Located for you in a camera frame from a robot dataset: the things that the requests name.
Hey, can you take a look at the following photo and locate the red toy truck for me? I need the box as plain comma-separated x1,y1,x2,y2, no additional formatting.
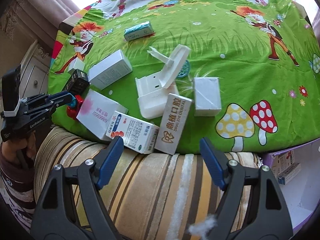
66,95,84,121

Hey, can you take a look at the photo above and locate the black Dormi product box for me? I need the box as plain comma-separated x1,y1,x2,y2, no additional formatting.
62,69,89,96

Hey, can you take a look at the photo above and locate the small white cube box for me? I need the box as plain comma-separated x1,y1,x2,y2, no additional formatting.
67,57,85,74

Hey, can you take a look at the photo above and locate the silver box pink flower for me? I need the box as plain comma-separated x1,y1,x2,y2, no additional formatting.
76,89,128,141

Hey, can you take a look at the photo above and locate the white barcode medicine box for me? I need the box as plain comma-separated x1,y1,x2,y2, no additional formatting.
271,150,295,178

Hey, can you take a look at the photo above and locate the large white cardboard box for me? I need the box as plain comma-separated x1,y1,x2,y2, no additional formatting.
88,49,132,90

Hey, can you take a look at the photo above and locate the white red-blue medicine box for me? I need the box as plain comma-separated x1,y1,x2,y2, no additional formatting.
106,111,159,154

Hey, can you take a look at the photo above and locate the plain white rectangular box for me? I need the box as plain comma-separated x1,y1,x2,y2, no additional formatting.
193,77,222,116

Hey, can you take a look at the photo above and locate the white dental gold logo box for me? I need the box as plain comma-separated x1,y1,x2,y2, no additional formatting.
155,93,193,155

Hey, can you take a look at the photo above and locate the white plastic hinged bracket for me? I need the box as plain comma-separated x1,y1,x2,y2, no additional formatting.
147,44,191,88

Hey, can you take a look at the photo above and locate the striped sleeve left forearm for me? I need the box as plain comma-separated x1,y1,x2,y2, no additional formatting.
1,156,36,232

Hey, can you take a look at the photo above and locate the person left hand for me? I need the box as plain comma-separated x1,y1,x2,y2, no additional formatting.
1,132,37,164

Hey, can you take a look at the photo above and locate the cream carved drawer cabinet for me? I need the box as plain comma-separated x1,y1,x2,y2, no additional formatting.
19,40,51,98

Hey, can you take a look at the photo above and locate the purple storage box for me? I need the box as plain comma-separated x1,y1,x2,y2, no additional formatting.
263,139,319,233

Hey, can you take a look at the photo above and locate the white plastic holder base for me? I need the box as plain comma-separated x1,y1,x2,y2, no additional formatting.
135,72,179,119

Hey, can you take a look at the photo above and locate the teal small box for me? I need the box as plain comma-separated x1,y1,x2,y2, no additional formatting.
124,21,153,42

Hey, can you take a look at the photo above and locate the green cartoon print cloth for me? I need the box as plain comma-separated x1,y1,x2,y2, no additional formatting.
47,0,320,155

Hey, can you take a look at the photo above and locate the teal round disc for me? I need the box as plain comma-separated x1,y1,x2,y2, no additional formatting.
177,60,191,79

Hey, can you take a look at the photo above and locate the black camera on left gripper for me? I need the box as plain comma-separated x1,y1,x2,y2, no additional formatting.
2,65,21,117

